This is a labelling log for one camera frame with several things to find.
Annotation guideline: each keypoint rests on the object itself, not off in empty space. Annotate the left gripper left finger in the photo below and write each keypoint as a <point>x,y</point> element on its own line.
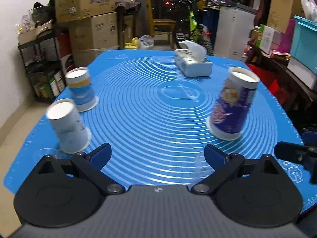
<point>89,167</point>

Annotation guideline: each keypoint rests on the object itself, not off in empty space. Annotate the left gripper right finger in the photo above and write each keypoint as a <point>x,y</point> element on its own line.
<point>225,166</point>

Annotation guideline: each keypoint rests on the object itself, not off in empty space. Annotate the tall purple paper cup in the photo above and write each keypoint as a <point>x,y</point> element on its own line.
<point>230,110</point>

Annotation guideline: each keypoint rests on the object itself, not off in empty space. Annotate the white blue paper cup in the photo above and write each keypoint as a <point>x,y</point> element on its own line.
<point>72,134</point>

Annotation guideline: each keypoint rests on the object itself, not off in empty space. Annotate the blue yellow paper cup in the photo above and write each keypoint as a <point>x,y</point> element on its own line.
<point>81,90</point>

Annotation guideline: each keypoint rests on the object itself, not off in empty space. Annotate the dark wooden side table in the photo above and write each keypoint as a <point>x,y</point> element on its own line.
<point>297,100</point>

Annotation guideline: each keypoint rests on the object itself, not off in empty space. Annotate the blue silicone baking mat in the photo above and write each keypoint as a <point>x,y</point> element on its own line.
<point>154,117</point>

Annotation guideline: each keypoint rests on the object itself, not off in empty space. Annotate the teal plastic storage bin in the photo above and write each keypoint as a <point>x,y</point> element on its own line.
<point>304,43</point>

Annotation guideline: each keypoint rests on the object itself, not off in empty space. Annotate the white tissue box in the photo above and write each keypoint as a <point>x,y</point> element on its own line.
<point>191,59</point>

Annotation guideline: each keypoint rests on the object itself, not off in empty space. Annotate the green white carton box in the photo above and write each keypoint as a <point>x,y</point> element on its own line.
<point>268,39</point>

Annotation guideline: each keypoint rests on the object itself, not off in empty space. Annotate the black metal shelf rack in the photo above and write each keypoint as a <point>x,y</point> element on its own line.
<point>47,56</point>

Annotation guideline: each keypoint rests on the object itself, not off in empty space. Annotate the lower cardboard box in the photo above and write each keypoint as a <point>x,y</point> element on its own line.
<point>92,36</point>

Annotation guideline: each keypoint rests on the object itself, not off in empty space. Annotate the white chest freezer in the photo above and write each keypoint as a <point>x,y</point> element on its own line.
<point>234,26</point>

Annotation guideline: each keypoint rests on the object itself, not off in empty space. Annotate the black green bicycle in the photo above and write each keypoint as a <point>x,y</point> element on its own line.
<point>189,24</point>

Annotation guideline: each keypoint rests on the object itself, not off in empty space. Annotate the yellow wooden chair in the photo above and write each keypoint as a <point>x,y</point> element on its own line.
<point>160,26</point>

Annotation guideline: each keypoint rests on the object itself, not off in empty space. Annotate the tall brown cardboard box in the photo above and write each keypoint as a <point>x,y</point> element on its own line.
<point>281,11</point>

